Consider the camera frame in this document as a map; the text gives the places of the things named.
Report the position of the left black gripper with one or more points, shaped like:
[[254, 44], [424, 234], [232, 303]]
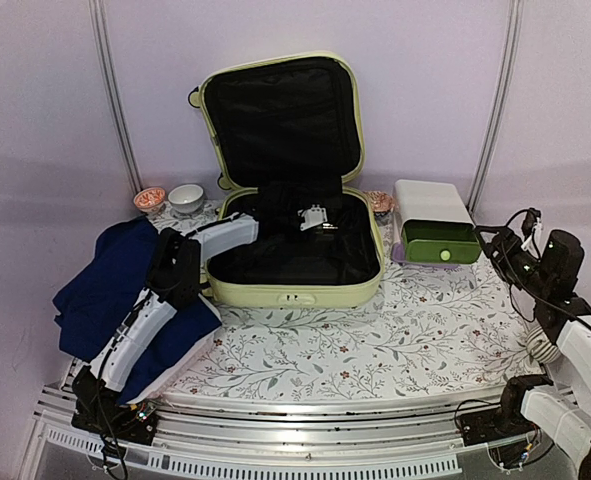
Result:
[[302, 237]]

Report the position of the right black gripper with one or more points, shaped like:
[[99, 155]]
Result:
[[501, 261]]

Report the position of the green drawer with knob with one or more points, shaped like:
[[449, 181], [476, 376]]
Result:
[[440, 242]]

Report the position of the light green hard-shell suitcase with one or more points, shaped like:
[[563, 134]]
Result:
[[292, 119]]

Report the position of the purple drawer with pink knob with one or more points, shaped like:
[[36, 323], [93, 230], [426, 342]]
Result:
[[398, 256]]

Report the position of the dark blue garment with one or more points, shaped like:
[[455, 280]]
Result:
[[95, 302]]

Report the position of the white plastic mesh basket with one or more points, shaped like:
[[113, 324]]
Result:
[[173, 373]]

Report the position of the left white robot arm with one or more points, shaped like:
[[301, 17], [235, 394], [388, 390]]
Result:
[[172, 284]]

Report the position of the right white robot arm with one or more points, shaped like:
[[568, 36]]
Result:
[[561, 409]]

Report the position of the floral patterned tablecloth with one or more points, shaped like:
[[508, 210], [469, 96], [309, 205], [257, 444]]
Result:
[[420, 334]]

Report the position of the white ceramic bowl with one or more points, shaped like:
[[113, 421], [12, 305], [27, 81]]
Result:
[[186, 199]]

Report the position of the pink bowl behind basket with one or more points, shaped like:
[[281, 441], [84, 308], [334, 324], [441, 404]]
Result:
[[150, 201]]

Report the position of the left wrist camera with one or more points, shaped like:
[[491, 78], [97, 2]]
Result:
[[312, 217]]

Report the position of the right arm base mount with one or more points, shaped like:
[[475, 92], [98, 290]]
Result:
[[481, 422]]

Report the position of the right metal corner post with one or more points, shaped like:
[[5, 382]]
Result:
[[506, 68]]

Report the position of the metal corner post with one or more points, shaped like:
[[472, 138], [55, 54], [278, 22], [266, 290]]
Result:
[[506, 68], [97, 10]]

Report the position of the left metal corner post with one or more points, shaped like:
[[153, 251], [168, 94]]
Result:
[[97, 10]]

